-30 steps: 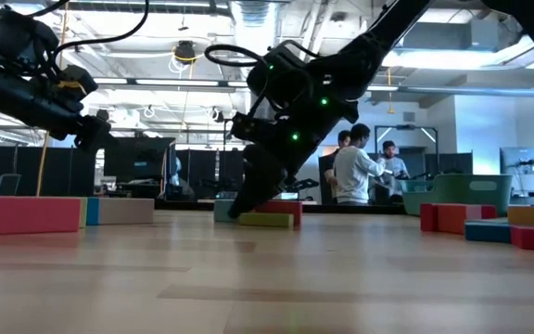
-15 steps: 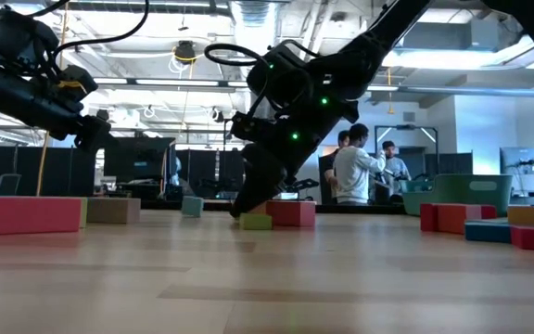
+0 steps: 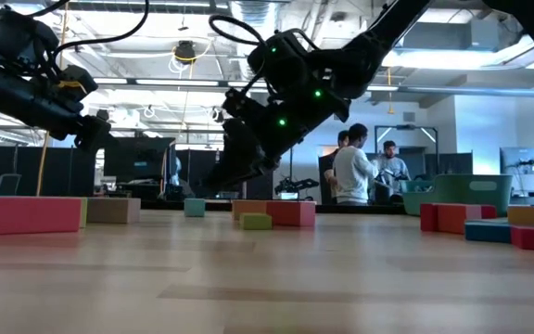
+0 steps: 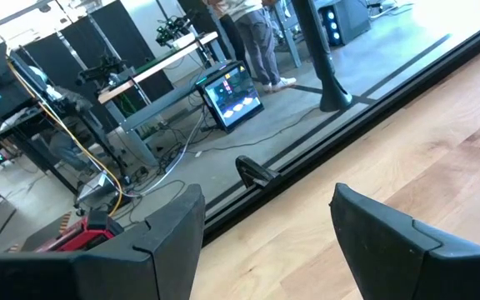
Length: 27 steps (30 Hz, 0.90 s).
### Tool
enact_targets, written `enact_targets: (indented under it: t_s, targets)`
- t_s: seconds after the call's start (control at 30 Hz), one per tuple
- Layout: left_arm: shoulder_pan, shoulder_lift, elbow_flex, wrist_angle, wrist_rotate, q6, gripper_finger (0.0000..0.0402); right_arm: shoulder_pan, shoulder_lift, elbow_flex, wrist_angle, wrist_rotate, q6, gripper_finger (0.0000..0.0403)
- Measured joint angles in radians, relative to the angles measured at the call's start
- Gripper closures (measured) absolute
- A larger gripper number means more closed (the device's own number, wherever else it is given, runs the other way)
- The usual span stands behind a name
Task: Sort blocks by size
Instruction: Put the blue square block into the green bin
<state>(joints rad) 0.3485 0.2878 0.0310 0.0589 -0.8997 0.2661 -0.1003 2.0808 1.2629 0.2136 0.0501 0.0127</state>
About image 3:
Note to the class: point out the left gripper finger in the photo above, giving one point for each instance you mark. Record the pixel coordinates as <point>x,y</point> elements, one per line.
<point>93,134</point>

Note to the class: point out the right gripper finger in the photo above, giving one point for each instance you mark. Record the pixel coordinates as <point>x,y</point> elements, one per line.
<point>244,158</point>

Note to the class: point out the orange rectangular block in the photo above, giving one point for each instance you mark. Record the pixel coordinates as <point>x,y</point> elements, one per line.
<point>248,209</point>

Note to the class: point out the small teal cube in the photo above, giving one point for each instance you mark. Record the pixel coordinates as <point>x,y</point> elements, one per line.
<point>194,207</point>

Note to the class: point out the red-orange rectangular block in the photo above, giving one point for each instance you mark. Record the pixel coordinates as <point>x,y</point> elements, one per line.
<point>488,212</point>
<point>291,213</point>
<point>34,215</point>

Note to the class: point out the beige rectangular block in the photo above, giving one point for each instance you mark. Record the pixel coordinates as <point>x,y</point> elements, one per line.
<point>113,210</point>

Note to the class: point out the light green rectangular block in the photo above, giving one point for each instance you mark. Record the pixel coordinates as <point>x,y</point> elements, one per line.
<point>83,212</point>

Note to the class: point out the small red cube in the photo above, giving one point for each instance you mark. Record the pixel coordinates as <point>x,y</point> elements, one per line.
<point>452,219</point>

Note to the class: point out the long teal block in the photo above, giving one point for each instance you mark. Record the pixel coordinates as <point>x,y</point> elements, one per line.
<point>487,222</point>

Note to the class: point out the blue rectangular block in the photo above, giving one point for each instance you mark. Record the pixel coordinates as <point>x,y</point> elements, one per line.
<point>487,233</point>

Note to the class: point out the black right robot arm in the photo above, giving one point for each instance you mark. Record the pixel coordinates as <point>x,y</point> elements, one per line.
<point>364,55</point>

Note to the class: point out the black background robot arm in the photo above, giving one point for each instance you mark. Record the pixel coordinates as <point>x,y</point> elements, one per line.
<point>295,184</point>

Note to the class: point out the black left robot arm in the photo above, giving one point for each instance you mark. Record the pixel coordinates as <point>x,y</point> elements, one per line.
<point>12,42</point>

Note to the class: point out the large black monitor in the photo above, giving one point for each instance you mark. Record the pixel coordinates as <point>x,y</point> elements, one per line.
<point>139,158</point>

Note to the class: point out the person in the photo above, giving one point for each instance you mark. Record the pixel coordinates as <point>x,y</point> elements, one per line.
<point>391,164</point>
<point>352,171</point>
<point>328,167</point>
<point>174,171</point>

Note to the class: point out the grey office chair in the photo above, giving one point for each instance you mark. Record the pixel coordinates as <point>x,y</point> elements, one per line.
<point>7,184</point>

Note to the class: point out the long LED light bar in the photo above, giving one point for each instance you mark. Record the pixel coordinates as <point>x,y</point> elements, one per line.
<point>179,82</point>

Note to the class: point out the green plastic bin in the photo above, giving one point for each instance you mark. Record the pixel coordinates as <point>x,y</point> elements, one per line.
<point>457,194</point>

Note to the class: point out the grey background screen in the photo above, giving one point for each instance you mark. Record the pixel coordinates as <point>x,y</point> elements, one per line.
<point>515,155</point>

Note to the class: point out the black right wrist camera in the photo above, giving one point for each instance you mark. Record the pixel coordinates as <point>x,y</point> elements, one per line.
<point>244,104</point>

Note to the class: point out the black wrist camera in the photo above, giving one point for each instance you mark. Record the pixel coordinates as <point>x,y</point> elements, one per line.
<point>77,79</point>
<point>244,104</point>

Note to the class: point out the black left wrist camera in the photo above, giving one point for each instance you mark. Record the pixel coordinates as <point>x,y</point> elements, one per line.
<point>77,79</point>

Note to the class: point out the black aluminium table frame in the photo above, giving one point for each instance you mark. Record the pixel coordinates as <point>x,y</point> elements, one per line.
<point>165,204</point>

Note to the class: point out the black metal gantry frame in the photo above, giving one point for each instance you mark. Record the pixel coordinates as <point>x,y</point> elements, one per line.
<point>406,127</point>

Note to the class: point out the silver spiral air duct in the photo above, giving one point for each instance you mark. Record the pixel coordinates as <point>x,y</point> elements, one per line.
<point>253,11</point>

